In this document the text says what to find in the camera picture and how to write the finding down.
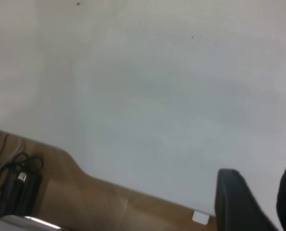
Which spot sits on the black power adapter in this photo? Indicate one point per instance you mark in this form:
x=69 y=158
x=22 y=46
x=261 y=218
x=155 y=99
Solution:
x=20 y=197

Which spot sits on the grey metal bar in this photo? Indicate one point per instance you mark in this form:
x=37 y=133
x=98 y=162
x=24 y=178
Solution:
x=17 y=223

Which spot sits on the white square tab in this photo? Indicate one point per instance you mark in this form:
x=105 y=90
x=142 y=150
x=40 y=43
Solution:
x=200 y=217

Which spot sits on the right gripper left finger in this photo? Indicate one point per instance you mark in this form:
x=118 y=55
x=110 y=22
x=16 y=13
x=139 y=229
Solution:
x=237 y=204

